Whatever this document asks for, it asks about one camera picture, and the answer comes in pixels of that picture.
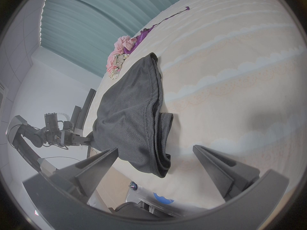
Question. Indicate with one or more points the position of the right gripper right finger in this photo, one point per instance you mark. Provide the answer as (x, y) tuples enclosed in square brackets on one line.
[(220, 174)]

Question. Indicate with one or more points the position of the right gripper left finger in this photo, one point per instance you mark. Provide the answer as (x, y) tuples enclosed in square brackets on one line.
[(96, 174)]

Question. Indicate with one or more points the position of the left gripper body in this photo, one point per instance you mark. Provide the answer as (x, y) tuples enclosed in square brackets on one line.
[(70, 138)]

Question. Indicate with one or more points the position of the black T-shirt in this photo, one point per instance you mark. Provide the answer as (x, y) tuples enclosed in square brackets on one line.
[(129, 118)]

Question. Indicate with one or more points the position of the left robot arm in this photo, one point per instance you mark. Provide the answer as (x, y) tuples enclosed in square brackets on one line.
[(24, 133)]

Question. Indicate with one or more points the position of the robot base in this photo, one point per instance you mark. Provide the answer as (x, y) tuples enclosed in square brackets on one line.
[(144, 195)]

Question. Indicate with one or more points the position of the bed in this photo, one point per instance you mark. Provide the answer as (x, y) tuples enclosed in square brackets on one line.
[(227, 80)]

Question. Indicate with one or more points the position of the pile of clothes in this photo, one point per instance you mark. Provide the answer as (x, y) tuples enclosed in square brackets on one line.
[(120, 47)]

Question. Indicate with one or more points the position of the dark dressing table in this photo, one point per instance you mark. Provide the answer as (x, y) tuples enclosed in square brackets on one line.
[(76, 116)]

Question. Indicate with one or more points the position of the dark chest of drawers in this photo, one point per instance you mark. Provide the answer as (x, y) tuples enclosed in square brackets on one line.
[(89, 104)]

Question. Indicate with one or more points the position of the blue-green curtain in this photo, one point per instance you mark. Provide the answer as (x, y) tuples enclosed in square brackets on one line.
[(84, 32)]

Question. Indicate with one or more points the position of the purple satin garment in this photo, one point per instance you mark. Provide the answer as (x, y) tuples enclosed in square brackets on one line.
[(134, 45)]

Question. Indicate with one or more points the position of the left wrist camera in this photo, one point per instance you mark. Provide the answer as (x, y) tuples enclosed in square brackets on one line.
[(68, 125)]

